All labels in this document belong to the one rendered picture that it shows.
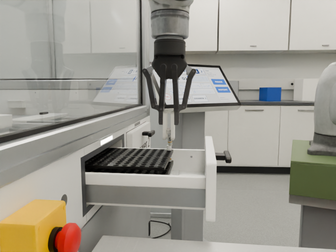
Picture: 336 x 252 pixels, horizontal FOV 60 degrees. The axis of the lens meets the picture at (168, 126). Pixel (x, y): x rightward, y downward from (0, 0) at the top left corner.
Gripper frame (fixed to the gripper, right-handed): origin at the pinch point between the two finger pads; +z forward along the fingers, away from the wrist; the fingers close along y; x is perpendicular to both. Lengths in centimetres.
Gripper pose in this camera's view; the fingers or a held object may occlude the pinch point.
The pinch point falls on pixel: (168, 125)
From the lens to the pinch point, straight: 71.4
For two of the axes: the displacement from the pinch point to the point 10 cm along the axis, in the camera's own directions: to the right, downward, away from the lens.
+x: -1.2, 1.2, -9.9
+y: -9.9, -0.2, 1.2
